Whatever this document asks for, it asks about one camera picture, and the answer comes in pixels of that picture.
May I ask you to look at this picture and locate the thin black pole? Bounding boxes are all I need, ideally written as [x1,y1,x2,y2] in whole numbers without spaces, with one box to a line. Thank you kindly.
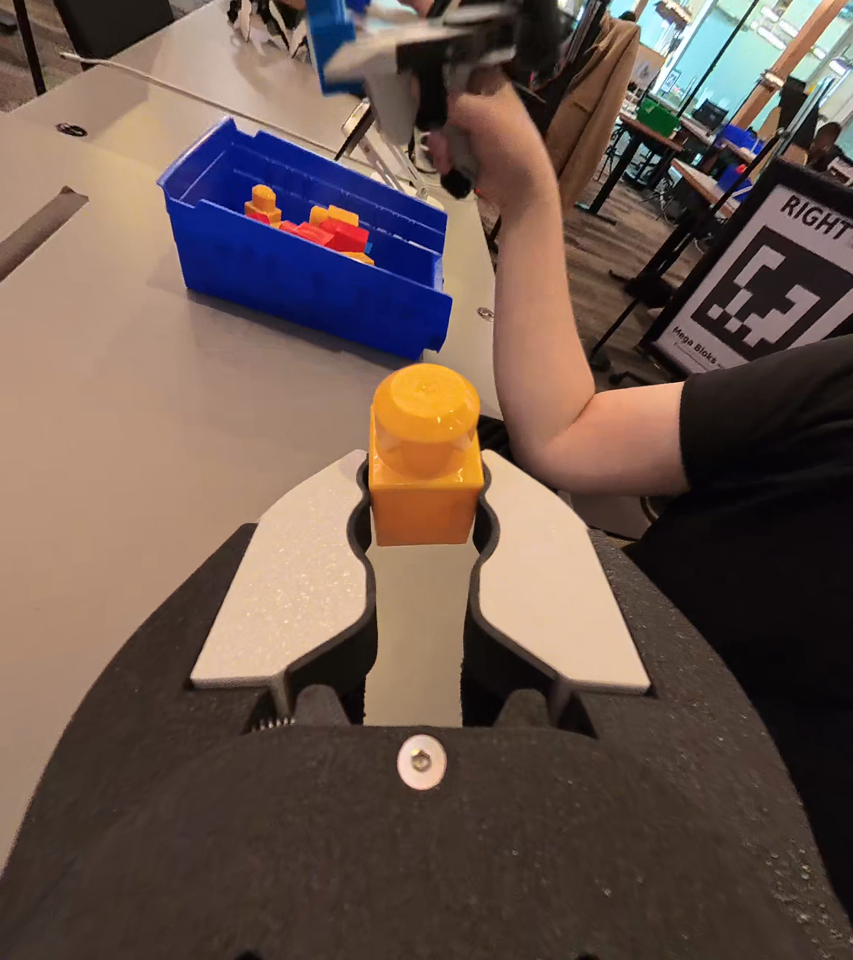
[10,0,49,95]

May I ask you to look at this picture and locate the person's right forearm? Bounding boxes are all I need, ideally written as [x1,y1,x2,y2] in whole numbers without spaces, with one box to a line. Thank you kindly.
[490,198,692,496]

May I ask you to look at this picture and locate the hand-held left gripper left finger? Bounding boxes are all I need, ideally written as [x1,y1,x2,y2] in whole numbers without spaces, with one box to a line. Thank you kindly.
[188,448,378,693]

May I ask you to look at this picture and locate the pile of colourful blocks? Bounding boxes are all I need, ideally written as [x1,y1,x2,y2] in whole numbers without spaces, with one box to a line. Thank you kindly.
[242,183,377,265]

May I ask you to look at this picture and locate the black flat panel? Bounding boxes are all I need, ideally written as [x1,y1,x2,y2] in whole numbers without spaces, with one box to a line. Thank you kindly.
[55,0,176,55]

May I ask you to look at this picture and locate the framed marker floor sign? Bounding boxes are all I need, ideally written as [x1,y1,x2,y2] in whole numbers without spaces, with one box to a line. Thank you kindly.
[587,131,853,376]

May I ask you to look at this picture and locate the yellow toy block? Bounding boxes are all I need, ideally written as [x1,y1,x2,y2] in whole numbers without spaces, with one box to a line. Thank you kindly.
[368,363,486,547]

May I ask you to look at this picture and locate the tan coat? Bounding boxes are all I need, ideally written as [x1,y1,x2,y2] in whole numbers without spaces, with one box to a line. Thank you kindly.
[542,16,641,181]

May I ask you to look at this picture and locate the person's right hand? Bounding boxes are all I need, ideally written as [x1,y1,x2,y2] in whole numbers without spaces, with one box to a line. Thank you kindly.
[426,84,560,217]

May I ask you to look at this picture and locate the black and white device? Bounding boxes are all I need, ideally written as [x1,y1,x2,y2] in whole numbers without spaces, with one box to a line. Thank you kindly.
[227,0,309,61]

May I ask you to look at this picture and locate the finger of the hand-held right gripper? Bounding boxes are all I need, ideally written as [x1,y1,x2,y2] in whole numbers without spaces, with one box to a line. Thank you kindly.
[321,30,435,99]
[355,0,518,35]

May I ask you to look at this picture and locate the white cable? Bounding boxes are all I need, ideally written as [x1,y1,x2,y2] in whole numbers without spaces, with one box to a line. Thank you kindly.
[59,51,345,147]

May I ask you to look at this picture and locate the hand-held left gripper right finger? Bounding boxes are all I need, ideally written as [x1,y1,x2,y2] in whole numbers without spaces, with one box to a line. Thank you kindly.
[466,448,653,695]

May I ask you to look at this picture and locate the blue plastic bin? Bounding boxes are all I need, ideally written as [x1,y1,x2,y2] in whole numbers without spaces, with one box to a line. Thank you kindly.
[156,116,454,361]

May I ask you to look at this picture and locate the white thin-legged stand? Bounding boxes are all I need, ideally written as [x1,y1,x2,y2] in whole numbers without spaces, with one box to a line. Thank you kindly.
[332,101,446,211]

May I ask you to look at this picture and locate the green storage bin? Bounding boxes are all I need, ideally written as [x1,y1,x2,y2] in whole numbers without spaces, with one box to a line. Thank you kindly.
[636,97,680,138]

